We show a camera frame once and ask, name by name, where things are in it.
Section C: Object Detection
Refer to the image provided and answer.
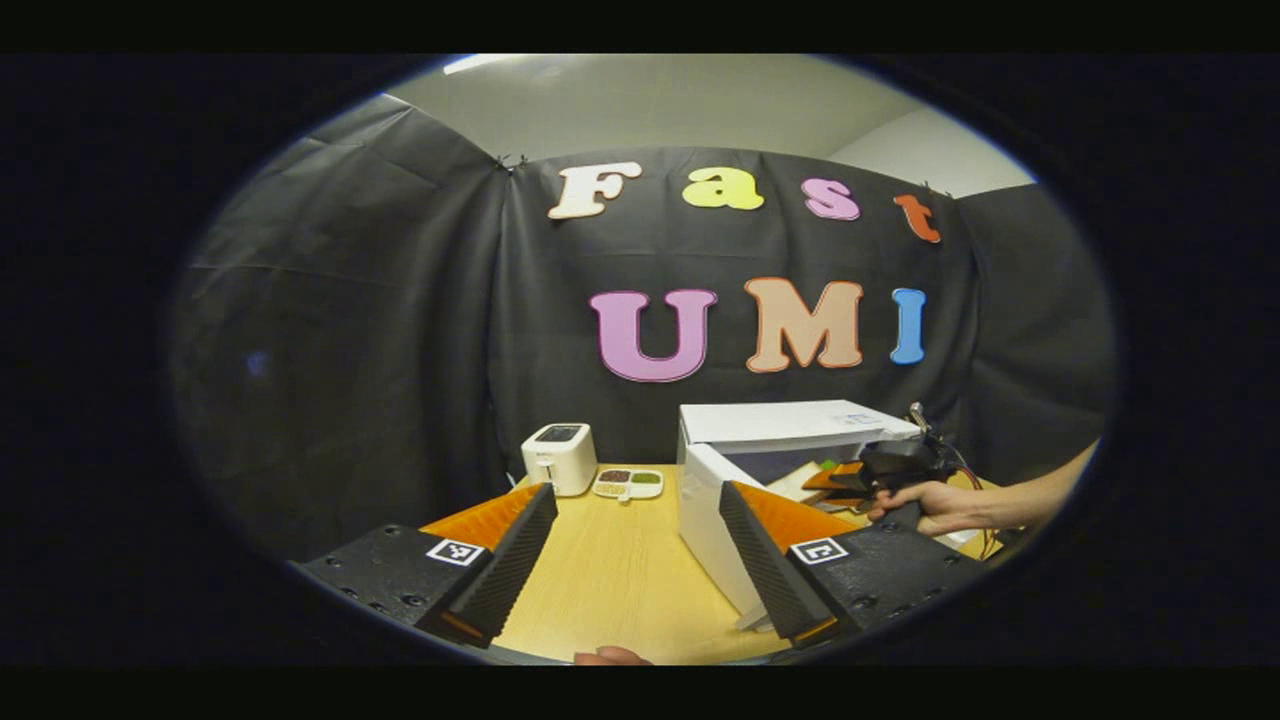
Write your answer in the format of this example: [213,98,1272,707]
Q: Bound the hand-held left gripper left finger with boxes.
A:
[290,483,559,649]

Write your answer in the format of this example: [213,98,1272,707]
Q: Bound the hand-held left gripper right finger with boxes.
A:
[718,480,986,646]

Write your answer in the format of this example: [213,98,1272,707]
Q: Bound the white microwave oven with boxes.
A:
[677,400,926,631]

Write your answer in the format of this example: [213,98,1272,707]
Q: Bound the white toaster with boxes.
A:
[521,423,598,497]

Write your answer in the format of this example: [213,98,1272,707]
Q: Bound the small white seasoning dish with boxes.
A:
[592,467,665,503]

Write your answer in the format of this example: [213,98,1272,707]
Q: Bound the black backdrop cloth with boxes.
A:
[170,95,1116,561]

